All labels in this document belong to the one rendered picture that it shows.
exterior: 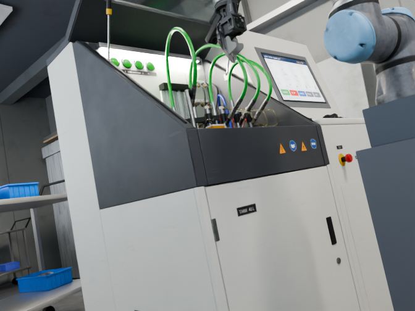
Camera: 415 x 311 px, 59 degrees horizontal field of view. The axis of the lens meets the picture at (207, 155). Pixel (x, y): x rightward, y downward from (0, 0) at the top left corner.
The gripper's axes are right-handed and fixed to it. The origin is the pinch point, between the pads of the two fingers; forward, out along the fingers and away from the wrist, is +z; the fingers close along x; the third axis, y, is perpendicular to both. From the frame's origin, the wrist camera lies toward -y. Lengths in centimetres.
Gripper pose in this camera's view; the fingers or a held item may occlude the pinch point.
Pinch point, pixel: (231, 60)
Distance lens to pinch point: 138.1
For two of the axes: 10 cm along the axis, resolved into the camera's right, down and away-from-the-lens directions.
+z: 2.0, 9.7, -1.1
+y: 6.6, -2.1, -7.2
